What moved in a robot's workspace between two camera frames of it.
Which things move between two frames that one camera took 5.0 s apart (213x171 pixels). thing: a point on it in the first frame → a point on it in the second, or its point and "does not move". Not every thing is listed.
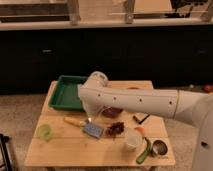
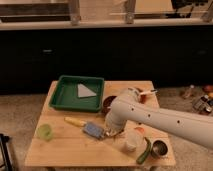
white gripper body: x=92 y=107 → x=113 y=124
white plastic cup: x=135 y=140 does not move
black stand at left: x=4 y=153 does not move
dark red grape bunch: x=115 y=129 does not move
